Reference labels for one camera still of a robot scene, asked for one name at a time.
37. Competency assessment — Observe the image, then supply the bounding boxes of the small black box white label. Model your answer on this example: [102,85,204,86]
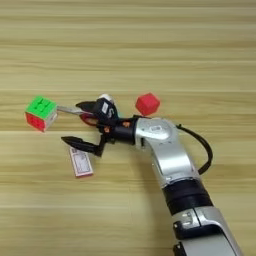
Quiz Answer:
[92,98,120,126]

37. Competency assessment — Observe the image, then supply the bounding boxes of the red cube block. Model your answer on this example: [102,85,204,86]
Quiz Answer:
[134,92,161,117]

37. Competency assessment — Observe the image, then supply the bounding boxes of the red handled scissors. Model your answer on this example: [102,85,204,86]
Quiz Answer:
[56,105,100,127]

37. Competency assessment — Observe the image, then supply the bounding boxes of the green red puzzle cube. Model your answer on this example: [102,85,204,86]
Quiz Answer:
[24,95,59,133]

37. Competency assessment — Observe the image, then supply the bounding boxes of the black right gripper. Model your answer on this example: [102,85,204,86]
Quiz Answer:
[60,100,140,158]

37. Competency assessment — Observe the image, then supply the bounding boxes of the white teal glue stick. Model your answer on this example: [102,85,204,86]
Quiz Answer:
[97,93,116,105]

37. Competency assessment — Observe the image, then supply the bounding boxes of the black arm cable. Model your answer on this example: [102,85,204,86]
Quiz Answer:
[176,123,214,176]

